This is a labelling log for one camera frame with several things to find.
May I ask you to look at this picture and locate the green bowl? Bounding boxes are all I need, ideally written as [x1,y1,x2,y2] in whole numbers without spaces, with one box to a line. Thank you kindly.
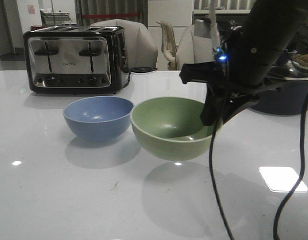
[130,97,223,161]

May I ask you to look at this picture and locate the black hanging cable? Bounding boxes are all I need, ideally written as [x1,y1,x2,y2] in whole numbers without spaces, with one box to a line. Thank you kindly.
[273,86,308,240]

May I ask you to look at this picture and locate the beige upholstered chair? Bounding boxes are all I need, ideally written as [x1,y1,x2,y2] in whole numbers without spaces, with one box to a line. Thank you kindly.
[91,19,158,68]
[175,25,214,70]

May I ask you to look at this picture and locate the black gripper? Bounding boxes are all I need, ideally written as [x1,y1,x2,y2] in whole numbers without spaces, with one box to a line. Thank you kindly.
[179,61,287,126]

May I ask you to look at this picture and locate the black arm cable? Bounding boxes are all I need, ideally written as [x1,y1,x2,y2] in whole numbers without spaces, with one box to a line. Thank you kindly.
[209,24,242,240]

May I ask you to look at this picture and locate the metal cart in background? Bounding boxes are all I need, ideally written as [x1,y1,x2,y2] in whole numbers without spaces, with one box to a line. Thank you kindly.
[39,0,71,27]

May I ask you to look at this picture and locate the cream plastic office chair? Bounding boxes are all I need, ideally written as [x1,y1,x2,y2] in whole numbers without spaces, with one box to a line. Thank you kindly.
[156,20,178,71]

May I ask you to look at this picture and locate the glass pot lid blue knob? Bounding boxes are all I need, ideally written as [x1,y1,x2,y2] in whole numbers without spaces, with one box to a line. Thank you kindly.
[267,50,308,81]

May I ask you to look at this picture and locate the blue bowl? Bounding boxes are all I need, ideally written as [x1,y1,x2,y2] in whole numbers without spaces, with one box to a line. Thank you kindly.
[63,96,134,142]

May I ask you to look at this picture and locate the black and chrome toaster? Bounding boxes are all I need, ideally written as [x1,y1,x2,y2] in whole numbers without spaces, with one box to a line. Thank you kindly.
[23,25,129,94]

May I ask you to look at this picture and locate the beige upholstered chair right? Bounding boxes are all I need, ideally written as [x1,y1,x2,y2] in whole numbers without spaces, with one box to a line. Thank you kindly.
[175,25,214,70]

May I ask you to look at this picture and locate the white cabinet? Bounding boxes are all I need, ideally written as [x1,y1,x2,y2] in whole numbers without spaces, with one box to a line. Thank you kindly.
[148,0,194,71]

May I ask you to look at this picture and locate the black toaster power cord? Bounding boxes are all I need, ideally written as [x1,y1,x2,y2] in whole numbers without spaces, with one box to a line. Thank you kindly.
[122,66,158,88]

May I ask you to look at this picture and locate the dark blue cooking pot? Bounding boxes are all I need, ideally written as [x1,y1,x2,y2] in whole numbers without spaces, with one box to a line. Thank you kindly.
[250,77,308,116]

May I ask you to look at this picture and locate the beige upholstered chair left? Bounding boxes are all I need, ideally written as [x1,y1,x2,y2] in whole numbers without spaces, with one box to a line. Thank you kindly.
[91,19,158,68]

